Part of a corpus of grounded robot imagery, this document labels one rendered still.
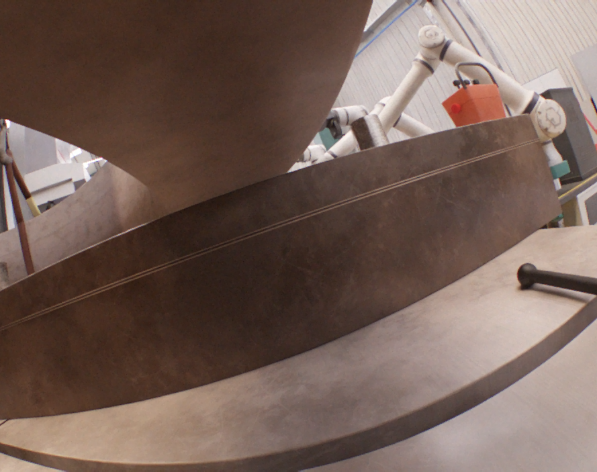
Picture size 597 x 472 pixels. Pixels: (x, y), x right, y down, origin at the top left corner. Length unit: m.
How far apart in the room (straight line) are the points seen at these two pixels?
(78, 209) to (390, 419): 3.14
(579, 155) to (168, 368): 1.99
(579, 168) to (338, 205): 1.48
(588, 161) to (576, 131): 0.18
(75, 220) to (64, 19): 2.97
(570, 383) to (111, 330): 0.79
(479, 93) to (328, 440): 0.97
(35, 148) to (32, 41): 4.67
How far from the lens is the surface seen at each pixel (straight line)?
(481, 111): 0.99
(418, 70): 1.49
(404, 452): 0.32
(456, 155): 0.82
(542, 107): 1.35
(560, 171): 1.52
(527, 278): 0.59
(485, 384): 0.40
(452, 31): 2.13
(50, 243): 3.59
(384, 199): 0.67
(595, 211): 1.76
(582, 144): 1.94
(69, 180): 4.60
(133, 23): 0.40
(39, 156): 4.95
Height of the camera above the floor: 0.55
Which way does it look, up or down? level
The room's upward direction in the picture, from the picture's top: 20 degrees counter-clockwise
